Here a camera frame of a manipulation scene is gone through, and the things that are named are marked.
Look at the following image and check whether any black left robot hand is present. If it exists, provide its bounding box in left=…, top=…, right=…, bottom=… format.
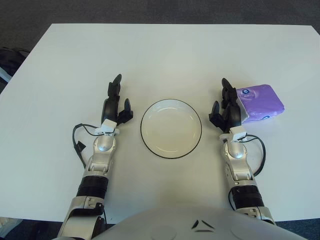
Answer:
left=101, top=73, right=134, bottom=126

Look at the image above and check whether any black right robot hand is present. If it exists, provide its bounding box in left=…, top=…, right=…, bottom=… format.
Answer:
left=208, top=77, right=245, bottom=133

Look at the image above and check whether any purple tissue paper pack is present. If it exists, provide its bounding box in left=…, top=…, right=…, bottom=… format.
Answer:
left=236, top=84, right=286, bottom=125

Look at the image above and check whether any white plate with black rim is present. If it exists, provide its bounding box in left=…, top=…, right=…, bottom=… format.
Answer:
left=140, top=99, right=203, bottom=160

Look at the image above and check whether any black bag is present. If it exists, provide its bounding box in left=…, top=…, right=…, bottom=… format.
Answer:
left=0, top=46, right=31, bottom=83

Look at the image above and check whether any grey robot torso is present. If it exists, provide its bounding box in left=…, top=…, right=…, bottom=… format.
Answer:
left=94, top=201, right=305, bottom=240

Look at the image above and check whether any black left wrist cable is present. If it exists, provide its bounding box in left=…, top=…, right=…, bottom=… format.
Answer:
left=72, top=122, right=101, bottom=166

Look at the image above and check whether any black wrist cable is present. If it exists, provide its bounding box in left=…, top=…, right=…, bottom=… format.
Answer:
left=72, top=122, right=101, bottom=166
left=243, top=134, right=266, bottom=177

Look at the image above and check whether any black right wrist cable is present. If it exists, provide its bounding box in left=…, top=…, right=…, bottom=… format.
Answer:
left=243, top=134, right=266, bottom=177

